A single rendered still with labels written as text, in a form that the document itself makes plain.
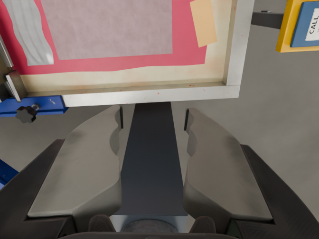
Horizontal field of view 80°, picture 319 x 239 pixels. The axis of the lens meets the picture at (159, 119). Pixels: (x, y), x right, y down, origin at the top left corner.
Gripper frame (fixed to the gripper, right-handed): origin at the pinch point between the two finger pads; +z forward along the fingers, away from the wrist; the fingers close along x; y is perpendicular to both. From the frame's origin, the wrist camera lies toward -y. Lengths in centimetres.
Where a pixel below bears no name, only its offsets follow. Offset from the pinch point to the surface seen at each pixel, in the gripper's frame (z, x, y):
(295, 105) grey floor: 136, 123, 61
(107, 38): 40.6, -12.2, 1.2
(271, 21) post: 57, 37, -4
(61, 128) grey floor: 136, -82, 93
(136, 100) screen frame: 37.2, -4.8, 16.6
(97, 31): 40.6, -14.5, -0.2
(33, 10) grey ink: 40.2, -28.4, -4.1
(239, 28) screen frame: 37.2, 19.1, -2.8
